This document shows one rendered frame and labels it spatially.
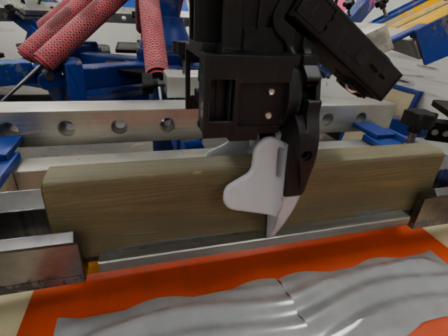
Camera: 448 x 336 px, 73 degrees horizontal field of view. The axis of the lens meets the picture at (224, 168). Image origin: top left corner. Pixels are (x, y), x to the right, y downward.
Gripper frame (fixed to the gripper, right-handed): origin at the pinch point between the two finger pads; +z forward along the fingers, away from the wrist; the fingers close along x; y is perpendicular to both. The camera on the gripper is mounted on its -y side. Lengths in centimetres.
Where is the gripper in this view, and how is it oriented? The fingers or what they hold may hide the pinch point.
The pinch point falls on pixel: (267, 206)
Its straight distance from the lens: 28.8
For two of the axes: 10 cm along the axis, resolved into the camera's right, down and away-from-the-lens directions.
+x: 2.7, 4.5, -8.5
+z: -0.6, 8.9, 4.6
